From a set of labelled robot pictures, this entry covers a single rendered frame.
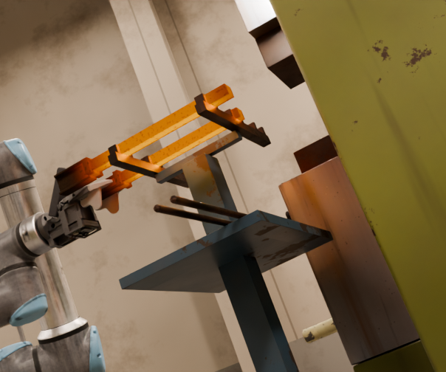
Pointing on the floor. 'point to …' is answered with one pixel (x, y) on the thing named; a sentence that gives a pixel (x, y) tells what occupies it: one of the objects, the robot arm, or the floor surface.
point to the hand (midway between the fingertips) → (113, 182)
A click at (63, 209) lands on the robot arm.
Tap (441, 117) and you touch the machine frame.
